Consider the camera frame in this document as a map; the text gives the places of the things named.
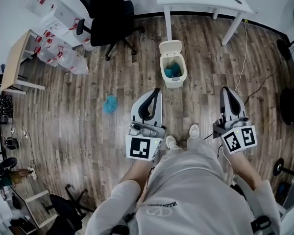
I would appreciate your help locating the person's left forearm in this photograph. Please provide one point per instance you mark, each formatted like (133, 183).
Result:
(137, 170)

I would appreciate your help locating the blue rubbish pieces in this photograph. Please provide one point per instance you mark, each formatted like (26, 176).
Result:
(172, 70)

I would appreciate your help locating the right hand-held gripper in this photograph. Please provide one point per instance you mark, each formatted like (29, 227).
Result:
(240, 141)

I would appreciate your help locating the person's white shoe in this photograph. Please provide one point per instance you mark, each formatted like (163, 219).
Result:
(194, 130)
(171, 142)

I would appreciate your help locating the person's left white shoe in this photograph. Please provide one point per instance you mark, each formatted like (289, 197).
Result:
(171, 142)

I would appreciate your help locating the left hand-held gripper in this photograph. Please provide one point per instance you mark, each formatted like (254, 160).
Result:
(139, 148)

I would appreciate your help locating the person's right white shoe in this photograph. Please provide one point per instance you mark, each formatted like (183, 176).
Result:
(194, 130)

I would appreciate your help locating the white pedal trash bin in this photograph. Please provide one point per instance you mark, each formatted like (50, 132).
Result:
(170, 48)

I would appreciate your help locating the blue container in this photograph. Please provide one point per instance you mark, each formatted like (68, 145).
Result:
(281, 190)

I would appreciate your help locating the black bag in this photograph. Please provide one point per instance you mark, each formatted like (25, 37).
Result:
(16, 202)

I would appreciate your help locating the person's light grey trousers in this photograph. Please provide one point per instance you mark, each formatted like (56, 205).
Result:
(193, 148)

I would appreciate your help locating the person's right forearm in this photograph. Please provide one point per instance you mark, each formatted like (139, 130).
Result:
(245, 168)

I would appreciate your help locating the white frame table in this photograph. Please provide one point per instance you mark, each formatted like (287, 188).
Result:
(36, 196)

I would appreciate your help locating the white water dispenser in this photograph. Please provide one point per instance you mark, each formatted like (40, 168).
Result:
(60, 16)

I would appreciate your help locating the light wooden desk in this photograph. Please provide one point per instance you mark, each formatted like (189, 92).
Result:
(12, 57)

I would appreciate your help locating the large clear dispenser jug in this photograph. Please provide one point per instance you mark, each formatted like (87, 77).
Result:
(36, 1)

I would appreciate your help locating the blue crumpled ball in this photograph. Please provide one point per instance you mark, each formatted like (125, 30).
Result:
(110, 104)

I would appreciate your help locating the person's white shirt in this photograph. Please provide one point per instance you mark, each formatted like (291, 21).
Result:
(186, 192)

